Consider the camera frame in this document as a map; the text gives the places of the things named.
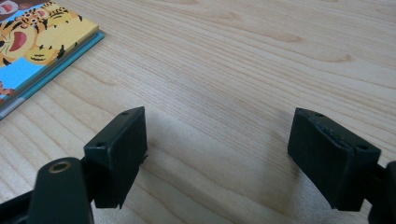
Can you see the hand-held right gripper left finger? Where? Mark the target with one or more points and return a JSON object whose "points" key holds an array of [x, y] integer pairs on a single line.
{"points": [[116, 155]]}

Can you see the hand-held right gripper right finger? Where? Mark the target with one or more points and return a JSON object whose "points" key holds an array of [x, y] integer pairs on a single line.
{"points": [[327, 161]]}

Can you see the colourful tiger picture book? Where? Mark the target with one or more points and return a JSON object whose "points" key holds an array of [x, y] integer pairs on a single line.
{"points": [[37, 40]]}

